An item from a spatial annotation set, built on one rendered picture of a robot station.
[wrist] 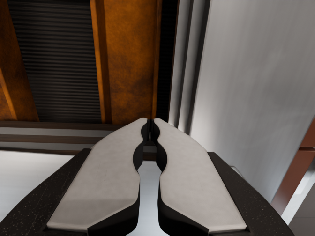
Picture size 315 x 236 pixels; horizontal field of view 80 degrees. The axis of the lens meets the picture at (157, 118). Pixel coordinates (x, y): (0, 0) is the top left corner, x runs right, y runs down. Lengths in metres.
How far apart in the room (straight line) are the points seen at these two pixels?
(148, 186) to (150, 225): 0.06
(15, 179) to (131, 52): 0.20
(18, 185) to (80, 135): 0.07
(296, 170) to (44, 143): 0.24
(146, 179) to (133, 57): 0.18
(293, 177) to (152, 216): 0.15
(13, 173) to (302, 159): 0.27
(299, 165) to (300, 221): 1.95
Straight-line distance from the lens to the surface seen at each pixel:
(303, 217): 2.15
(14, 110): 0.33
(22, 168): 0.19
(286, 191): 0.27
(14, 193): 0.22
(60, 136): 0.19
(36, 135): 0.20
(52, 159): 0.18
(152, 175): 0.17
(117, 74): 0.30
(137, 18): 0.29
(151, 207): 0.20
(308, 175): 0.53
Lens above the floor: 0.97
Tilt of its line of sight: 62 degrees down
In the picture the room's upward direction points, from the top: 177 degrees clockwise
